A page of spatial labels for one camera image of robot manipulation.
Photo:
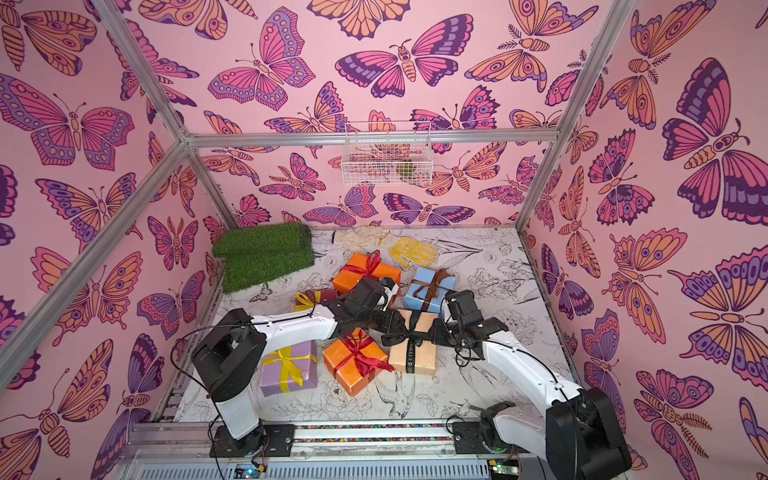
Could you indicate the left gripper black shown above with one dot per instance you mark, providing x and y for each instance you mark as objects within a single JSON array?
[{"x": 391, "y": 323}]

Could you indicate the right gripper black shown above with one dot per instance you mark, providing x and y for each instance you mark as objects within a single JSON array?
[{"x": 442, "y": 330}]

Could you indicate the peach gift box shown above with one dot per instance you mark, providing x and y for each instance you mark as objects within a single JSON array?
[{"x": 414, "y": 345}]

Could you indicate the brown ribbon bow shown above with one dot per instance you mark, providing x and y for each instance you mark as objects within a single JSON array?
[{"x": 429, "y": 287}]

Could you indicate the light blue gift box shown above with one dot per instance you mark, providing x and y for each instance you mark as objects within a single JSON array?
[{"x": 427, "y": 291}]

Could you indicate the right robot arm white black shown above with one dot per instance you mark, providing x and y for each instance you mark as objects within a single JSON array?
[{"x": 576, "y": 430}]

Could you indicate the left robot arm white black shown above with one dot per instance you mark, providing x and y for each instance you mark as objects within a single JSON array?
[{"x": 227, "y": 358}]

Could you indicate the red ribbon on front box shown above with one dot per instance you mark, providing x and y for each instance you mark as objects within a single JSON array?
[{"x": 355, "y": 344}]

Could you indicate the large orange gift box back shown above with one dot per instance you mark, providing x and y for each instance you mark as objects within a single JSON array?
[{"x": 344, "y": 282}]

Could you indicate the orange gift box front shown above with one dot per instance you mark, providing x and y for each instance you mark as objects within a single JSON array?
[{"x": 348, "y": 377}]

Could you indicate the yellow ribbon on red box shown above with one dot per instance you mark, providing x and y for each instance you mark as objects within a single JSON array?
[{"x": 307, "y": 300}]

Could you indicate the dark red gift box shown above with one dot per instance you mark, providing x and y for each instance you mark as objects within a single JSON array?
[{"x": 328, "y": 294}]

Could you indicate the yellow ribbon on purple box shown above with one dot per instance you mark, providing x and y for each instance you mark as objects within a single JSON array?
[{"x": 289, "y": 371}]

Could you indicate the purple gift box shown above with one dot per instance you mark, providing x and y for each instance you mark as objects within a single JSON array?
[{"x": 270, "y": 374}]

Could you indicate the white work glove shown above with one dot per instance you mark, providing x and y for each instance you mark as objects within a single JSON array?
[{"x": 359, "y": 239}]

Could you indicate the green artificial grass mat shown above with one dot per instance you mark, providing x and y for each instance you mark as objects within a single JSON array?
[{"x": 260, "y": 254}]

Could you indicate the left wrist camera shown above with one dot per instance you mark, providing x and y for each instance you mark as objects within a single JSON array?
[{"x": 391, "y": 289}]

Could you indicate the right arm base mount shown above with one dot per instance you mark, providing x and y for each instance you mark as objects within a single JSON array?
[{"x": 479, "y": 436}]

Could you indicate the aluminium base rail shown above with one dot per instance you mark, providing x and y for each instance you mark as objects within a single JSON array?
[{"x": 417, "y": 449}]

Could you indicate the white wire basket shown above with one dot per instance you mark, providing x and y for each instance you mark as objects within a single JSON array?
[{"x": 388, "y": 153}]

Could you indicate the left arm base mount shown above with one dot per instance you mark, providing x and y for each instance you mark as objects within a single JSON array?
[{"x": 268, "y": 440}]

